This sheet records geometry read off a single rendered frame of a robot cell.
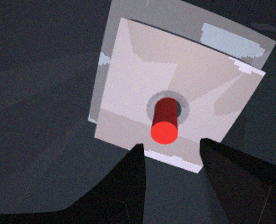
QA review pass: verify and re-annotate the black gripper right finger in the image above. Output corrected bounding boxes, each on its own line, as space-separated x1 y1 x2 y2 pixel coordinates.
199 139 276 224

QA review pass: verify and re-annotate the red peg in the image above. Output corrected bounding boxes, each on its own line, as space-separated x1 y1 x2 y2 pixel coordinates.
151 97 178 144

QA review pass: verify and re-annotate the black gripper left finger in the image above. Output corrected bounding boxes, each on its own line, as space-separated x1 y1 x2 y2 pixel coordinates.
0 144 146 224

